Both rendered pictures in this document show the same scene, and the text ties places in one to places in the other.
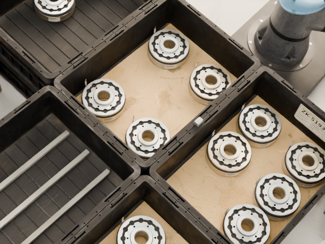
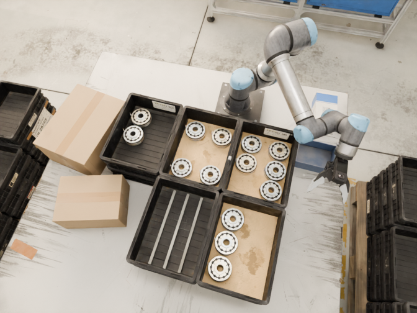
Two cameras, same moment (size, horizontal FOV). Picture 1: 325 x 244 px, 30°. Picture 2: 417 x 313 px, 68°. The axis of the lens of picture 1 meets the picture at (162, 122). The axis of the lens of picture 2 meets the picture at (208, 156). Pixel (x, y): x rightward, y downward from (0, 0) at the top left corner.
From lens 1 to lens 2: 0.29 m
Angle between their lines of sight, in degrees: 9
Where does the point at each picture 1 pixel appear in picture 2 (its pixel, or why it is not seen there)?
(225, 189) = (252, 179)
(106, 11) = (157, 127)
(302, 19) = (245, 90)
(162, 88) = (202, 149)
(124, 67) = (180, 148)
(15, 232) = (179, 244)
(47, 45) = (142, 156)
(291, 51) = (244, 104)
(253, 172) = (260, 166)
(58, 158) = (177, 204)
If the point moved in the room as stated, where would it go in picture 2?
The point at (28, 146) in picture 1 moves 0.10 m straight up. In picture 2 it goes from (161, 205) to (158, 199)
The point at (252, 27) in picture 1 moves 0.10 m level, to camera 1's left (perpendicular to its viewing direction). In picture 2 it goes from (221, 101) to (205, 106)
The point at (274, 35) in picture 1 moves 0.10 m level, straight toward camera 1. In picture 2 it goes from (234, 101) to (237, 117)
